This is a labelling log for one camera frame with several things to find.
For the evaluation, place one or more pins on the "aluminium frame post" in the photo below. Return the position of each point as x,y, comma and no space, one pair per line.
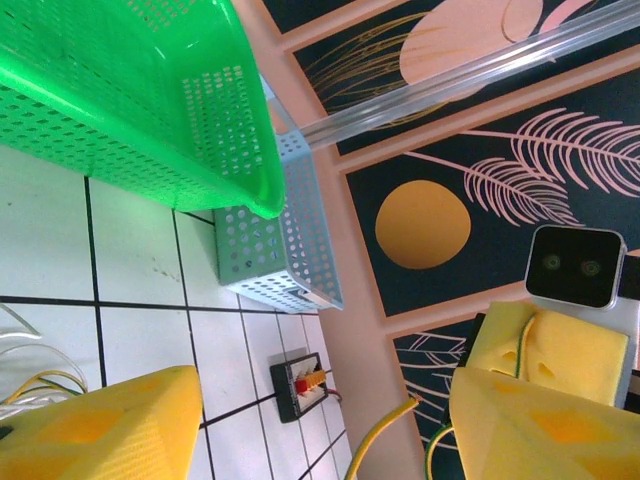
450,85

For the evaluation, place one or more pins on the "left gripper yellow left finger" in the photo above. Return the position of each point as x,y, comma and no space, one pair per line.
100,430

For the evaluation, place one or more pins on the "green plastic basket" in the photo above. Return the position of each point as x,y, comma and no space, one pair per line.
265,195

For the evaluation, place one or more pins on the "black terminal block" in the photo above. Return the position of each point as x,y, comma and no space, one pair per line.
287,395

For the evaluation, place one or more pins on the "light blue plastic basket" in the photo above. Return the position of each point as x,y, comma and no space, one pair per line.
292,142

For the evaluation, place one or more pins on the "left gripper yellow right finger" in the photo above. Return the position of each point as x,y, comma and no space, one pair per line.
550,440

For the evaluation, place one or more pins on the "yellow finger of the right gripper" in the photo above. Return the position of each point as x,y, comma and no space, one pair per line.
580,360
500,330

